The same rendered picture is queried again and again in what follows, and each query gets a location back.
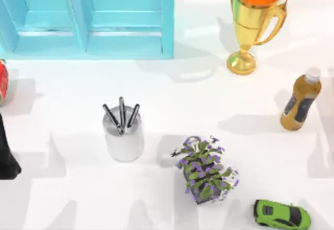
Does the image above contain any potted plant with purple flowers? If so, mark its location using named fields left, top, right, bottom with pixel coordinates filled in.
left=171, top=135, right=240, bottom=205

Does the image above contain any amber bottle with white cap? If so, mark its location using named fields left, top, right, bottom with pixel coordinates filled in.
left=280, top=67, right=323, bottom=132

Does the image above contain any green toy car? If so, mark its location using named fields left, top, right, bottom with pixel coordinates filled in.
left=253, top=199, right=312, bottom=230

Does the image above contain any red and white can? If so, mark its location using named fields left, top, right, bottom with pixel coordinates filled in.
left=0, top=59, right=9, bottom=107

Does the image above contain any light blue rack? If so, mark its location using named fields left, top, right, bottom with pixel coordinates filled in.
left=0, top=0, right=175, bottom=60

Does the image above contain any white pen holder cup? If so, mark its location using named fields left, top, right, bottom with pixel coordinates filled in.
left=102, top=105, right=145, bottom=163

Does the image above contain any black pen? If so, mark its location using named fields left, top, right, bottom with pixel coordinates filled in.
left=102, top=103, right=123, bottom=136
left=126, top=104, right=140, bottom=129
left=118, top=96, right=126, bottom=134

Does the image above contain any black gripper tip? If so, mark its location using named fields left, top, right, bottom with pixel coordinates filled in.
left=0, top=112, right=22, bottom=180

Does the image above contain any gold trophy cup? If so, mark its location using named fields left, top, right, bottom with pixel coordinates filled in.
left=226, top=0, right=297, bottom=76

